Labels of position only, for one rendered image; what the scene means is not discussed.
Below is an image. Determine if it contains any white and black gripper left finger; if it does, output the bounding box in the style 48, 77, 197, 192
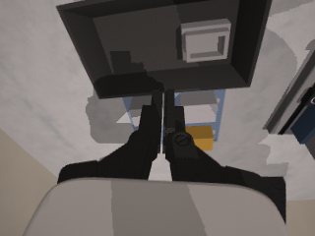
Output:
57, 88, 162, 184

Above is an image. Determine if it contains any yellow-brown block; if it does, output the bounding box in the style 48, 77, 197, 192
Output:
185, 125, 214, 150

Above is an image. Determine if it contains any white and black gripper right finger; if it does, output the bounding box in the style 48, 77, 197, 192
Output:
162, 89, 266, 195

